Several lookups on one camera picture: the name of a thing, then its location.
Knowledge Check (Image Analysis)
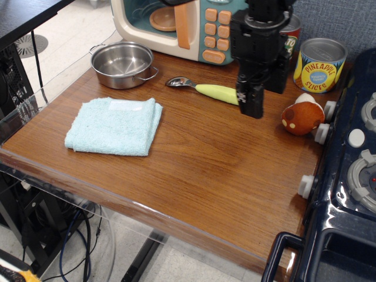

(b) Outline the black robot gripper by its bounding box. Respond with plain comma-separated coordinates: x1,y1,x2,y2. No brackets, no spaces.
230,8,291,119

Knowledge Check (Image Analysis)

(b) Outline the brown plush mushroom toy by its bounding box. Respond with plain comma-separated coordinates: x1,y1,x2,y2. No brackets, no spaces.
281,93,325,136

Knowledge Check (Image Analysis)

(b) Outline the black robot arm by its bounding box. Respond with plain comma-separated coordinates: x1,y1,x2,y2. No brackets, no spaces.
230,1,293,119

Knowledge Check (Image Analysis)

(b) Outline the light blue folded napkin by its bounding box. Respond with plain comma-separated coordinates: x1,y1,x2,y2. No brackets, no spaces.
65,98,163,156

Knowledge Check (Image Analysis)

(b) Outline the tomato sauce toy can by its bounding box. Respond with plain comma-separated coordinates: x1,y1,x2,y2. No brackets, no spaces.
280,14,301,60

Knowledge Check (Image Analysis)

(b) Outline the white stove knob middle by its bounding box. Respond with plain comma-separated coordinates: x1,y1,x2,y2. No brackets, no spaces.
314,123,330,145

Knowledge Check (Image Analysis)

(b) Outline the white stove knob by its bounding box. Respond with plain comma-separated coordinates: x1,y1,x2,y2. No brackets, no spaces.
324,101,337,122
298,175,315,199
314,123,330,145

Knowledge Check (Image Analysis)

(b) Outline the white stove knob upper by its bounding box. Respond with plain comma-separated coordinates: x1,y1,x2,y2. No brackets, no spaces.
324,101,337,122

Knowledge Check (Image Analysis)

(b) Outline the pineapple slices toy can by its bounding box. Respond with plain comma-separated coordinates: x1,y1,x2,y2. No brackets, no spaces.
293,38,348,93

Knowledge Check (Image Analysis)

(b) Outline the toy microwave teal and cream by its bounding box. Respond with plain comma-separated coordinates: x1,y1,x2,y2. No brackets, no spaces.
110,1,248,65

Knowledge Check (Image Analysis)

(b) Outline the white stove knob lower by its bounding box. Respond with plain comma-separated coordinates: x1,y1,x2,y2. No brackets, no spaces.
298,175,315,199

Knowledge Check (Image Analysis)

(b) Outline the orange toy plate in microwave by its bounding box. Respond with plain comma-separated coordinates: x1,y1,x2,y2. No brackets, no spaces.
149,7,176,32

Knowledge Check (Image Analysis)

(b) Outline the small stainless steel pot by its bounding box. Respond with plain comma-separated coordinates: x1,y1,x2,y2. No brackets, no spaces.
89,42,159,89

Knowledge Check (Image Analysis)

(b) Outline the dark blue toy stove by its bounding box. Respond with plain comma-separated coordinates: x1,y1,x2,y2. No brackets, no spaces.
262,49,375,281

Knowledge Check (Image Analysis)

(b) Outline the black table leg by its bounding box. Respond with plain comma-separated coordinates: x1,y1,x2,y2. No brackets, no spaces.
121,230,167,282

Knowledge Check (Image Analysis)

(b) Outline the black desk at left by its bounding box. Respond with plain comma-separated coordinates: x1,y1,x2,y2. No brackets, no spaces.
0,0,76,118

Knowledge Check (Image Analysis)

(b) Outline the spoon with yellow-green handle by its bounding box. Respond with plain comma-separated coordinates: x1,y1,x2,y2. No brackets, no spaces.
165,76,239,106

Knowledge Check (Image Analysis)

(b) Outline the black cable under table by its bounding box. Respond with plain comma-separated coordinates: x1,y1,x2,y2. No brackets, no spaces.
41,207,103,282

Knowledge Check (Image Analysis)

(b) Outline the blue cable under table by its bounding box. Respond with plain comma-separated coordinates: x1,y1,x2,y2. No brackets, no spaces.
59,205,102,282

